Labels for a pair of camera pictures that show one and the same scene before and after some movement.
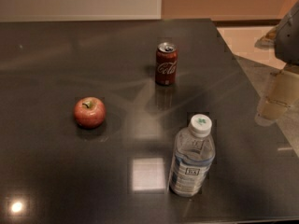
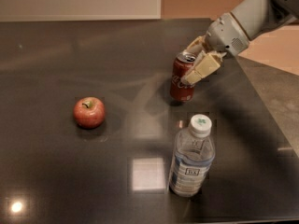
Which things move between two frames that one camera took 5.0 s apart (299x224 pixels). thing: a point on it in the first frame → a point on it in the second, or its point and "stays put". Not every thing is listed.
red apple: [89, 112] stays put
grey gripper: [288, 39] → [226, 36]
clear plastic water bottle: [193, 157] stays put
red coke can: [166, 60] → [179, 91]
